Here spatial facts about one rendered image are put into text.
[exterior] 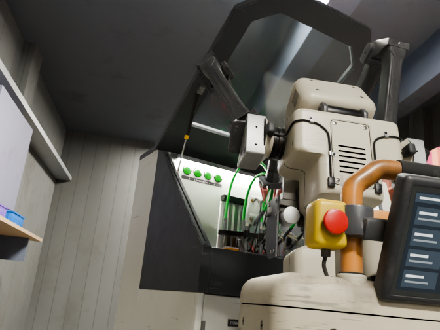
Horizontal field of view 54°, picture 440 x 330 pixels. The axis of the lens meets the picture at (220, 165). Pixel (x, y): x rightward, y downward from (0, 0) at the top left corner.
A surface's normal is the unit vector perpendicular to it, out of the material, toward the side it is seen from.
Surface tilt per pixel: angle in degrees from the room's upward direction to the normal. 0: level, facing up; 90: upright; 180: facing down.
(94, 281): 90
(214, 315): 90
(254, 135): 82
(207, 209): 90
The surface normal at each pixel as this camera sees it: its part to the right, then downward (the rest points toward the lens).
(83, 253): 0.17, -0.29
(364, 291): 0.19, -0.69
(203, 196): 0.51, -0.22
